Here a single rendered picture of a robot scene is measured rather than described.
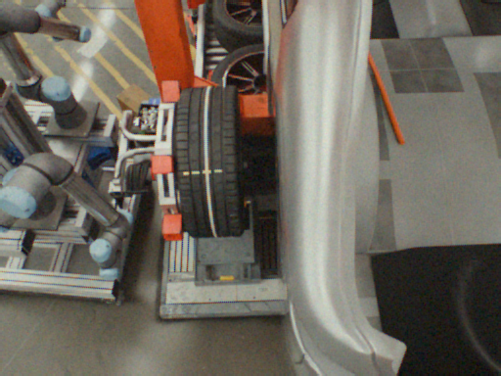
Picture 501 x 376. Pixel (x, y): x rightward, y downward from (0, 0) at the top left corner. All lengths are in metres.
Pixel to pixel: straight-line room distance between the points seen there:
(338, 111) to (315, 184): 0.18
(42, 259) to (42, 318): 0.34
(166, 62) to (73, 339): 1.57
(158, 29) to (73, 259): 1.35
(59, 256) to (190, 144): 1.25
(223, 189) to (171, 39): 0.70
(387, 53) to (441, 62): 0.24
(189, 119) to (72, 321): 1.48
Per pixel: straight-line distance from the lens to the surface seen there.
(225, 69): 3.00
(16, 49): 2.30
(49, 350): 2.91
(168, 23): 2.10
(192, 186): 1.84
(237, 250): 2.60
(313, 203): 1.06
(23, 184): 1.66
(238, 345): 2.67
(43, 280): 2.80
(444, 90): 2.24
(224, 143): 1.81
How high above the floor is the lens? 2.59
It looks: 59 degrees down
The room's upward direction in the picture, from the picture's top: 3 degrees counter-clockwise
